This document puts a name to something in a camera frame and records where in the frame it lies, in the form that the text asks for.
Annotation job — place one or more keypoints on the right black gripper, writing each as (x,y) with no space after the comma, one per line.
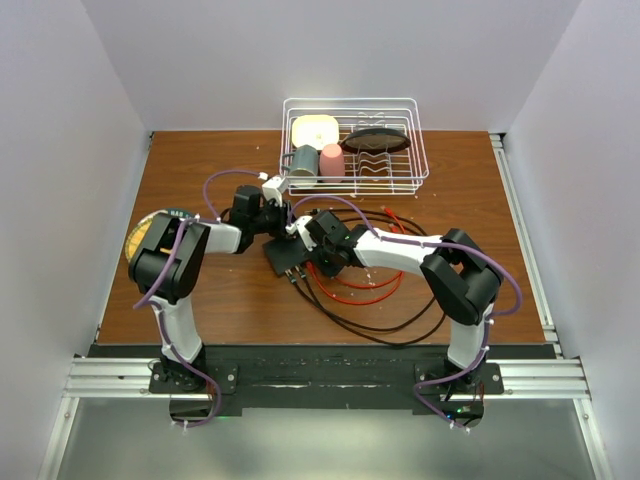
(329,270)

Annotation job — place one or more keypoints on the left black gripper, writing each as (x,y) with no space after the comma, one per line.
(284,214)

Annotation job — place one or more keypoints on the black network switch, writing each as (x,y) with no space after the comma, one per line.
(285,254)

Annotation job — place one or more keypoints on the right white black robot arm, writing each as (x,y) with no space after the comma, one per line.
(462,280)

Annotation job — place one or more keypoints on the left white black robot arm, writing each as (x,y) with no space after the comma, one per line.
(166,264)

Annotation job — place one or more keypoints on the grey mug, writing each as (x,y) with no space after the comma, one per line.
(303,161)

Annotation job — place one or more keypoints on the pink cup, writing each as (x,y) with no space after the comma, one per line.
(331,163)

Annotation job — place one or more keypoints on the cream square plate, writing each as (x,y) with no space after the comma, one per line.
(316,130)

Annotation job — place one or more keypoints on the dark brown oval bowl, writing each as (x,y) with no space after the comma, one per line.
(375,140)

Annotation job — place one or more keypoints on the round yellow green coaster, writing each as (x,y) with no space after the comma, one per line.
(135,237)

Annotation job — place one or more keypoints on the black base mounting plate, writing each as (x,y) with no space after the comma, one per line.
(359,377)

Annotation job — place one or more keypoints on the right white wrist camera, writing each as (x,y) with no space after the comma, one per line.
(301,222)

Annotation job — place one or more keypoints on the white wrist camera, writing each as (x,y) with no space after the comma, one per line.
(301,222)
(274,187)

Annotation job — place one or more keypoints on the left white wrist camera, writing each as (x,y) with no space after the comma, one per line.
(274,187)

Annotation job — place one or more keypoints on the white wire dish rack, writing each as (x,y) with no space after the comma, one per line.
(400,173)

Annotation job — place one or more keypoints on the aluminium frame rail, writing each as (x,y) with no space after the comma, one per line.
(328,412)

